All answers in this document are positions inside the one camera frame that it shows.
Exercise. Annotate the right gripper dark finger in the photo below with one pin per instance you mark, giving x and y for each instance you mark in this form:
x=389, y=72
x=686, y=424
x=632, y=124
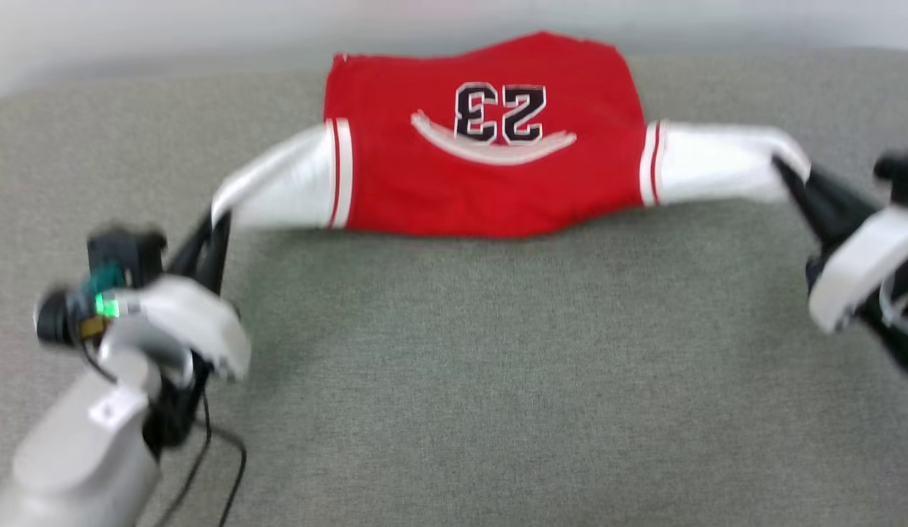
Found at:
x=827, y=208

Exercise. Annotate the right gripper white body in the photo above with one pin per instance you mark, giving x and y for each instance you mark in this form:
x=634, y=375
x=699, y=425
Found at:
x=860, y=263

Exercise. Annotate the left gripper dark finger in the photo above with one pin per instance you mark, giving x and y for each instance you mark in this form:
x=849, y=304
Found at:
x=189, y=245
x=216, y=252

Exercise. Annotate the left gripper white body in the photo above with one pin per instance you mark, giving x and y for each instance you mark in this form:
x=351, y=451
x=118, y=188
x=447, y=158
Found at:
x=198, y=322

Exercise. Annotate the red and white jersey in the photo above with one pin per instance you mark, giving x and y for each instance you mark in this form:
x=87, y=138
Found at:
x=490, y=176

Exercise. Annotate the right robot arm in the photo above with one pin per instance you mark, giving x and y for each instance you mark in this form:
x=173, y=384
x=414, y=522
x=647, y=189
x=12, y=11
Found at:
x=901, y=329

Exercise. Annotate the left black wrist camera box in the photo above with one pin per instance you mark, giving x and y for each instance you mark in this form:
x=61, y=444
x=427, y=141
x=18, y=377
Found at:
x=124, y=252

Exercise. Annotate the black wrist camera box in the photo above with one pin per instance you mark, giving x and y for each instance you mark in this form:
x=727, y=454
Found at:
x=901, y=176
x=124, y=252

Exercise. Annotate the right black wrist camera box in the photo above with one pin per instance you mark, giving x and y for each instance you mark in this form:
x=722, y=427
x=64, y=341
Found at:
x=901, y=176

